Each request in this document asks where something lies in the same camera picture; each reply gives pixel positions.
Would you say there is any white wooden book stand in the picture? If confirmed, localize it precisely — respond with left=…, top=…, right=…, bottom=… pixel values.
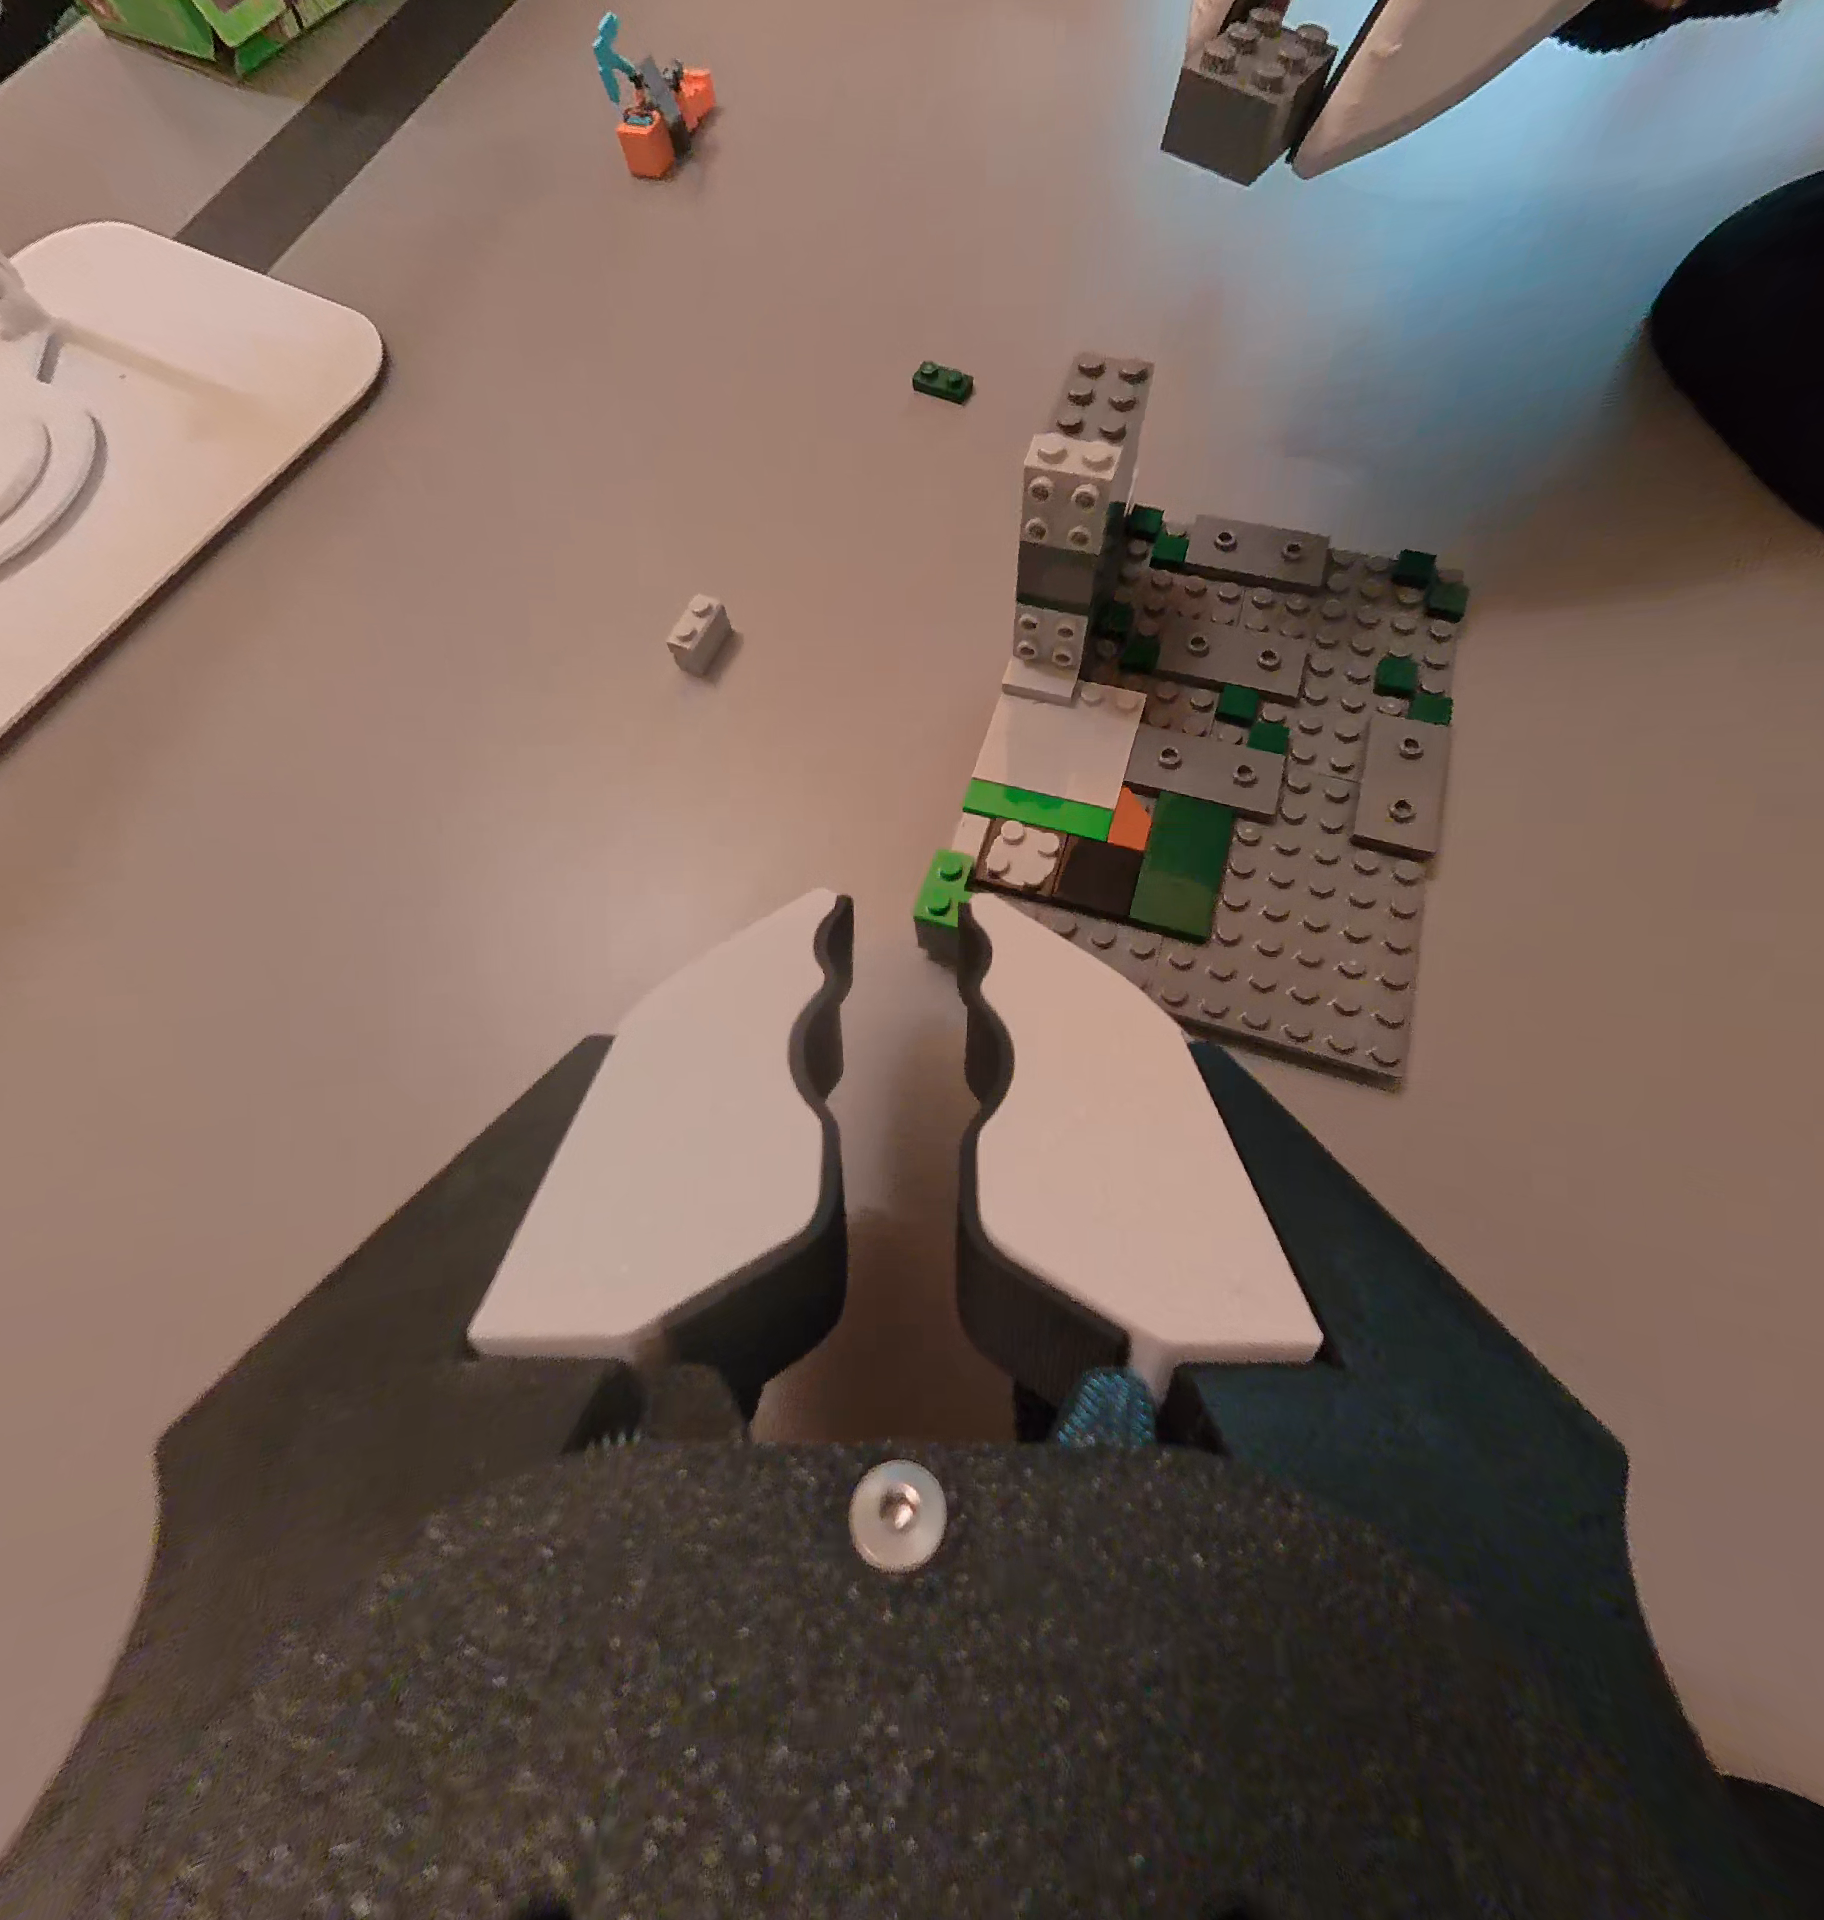
left=0, top=190, right=389, bottom=793

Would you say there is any orange brick figure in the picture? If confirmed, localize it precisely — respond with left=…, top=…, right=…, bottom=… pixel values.
left=590, top=11, right=720, bottom=184

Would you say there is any small grey square brick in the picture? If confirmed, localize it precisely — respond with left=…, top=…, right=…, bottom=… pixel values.
left=1159, top=6, right=1339, bottom=189

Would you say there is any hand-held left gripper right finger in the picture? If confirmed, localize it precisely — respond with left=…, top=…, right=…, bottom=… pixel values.
left=954, top=894, right=1324, bottom=1389

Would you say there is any black mesh seat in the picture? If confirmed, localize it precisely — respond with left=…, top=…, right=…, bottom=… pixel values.
left=1645, top=151, right=1824, bottom=560

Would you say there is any grey brick model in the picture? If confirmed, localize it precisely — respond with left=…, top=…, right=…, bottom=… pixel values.
left=913, top=351, right=1472, bottom=1091

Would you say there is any green toy set box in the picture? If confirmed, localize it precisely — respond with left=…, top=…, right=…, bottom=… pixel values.
left=77, top=0, right=361, bottom=78

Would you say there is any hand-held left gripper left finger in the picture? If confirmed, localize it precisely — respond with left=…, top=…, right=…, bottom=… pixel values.
left=467, top=887, right=859, bottom=1369

